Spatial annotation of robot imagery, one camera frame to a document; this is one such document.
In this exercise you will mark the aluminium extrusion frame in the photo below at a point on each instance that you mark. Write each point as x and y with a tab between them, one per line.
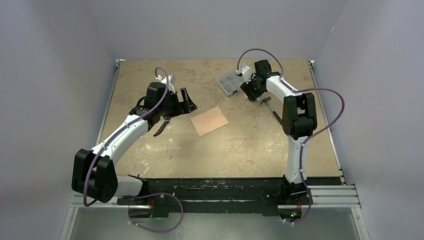
326	197

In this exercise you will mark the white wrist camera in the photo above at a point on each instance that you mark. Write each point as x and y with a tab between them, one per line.
244	73
171	79

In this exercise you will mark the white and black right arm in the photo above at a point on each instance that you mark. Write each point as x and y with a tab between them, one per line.
299	120

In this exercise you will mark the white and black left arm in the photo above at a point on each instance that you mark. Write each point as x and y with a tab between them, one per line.
94	175

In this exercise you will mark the clear plastic organizer box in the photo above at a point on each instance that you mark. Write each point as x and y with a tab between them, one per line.
230	82

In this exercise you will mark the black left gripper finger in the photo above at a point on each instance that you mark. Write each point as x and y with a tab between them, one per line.
187	105
176	108

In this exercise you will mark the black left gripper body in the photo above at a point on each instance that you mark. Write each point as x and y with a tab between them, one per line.
167	104

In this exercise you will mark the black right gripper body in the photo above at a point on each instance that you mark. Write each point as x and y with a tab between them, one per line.
257	91

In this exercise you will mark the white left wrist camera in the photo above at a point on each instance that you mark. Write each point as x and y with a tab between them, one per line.
171	79

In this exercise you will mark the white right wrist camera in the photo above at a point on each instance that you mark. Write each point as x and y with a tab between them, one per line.
244	73

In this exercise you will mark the pink and cream envelope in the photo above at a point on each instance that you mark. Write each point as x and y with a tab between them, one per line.
209	121

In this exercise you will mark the small black hammer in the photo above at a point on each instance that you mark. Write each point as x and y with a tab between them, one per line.
266	101

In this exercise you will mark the black pruning shears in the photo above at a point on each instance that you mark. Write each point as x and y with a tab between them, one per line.
163	126

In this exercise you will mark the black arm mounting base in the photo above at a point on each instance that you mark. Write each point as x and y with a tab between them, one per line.
237	195

